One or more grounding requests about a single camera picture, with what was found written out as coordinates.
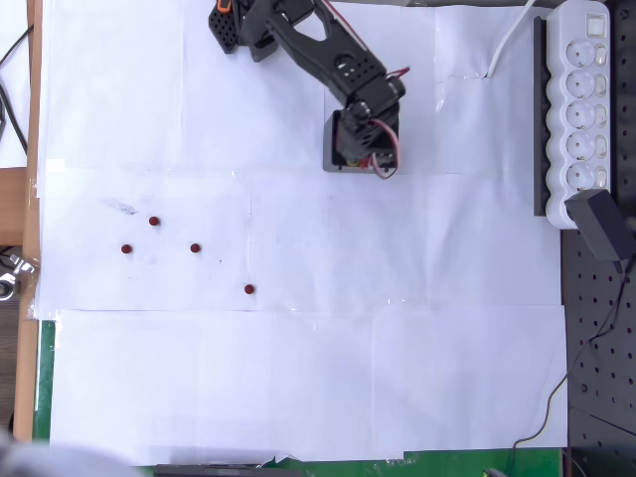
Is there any blurry grey round object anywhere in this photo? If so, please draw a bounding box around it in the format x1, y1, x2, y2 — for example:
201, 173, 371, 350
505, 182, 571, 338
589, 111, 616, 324
0, 429, 133, 477

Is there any black square bin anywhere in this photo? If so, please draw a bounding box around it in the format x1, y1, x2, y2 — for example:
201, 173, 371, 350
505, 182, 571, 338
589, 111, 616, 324
322, 109, 400, 174

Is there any green mat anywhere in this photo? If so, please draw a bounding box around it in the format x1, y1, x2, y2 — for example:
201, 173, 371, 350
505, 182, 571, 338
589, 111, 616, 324
33, 320, 565, 477

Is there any metal clamp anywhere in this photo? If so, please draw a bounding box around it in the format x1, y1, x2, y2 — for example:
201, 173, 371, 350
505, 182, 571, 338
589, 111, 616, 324
0, 251, 39, 302

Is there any white power strip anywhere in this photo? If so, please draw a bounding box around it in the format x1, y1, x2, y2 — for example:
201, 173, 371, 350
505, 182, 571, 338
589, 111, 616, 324
545, 0, 611, 231

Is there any thin black cable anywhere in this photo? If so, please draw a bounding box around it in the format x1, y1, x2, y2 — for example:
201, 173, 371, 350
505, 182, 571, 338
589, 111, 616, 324
505, 260, 636, 477

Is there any taped white paper cover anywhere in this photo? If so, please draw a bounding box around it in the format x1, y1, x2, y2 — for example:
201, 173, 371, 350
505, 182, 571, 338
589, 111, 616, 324
33, 0, 570, 468

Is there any black power adapter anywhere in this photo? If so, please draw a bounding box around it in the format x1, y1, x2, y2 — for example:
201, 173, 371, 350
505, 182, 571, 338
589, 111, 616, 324
564, 189, 630, 263

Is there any black perforated board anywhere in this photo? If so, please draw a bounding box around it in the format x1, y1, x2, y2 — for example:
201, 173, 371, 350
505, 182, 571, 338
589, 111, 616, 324
559, 0, 636, 477

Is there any dark ribbed panel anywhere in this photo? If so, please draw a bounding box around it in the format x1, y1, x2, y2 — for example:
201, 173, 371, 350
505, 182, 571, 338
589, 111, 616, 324
0, 297, 24, 431

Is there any white power cable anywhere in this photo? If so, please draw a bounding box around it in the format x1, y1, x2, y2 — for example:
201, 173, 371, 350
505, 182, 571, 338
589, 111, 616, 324
484, 0, 539, 80

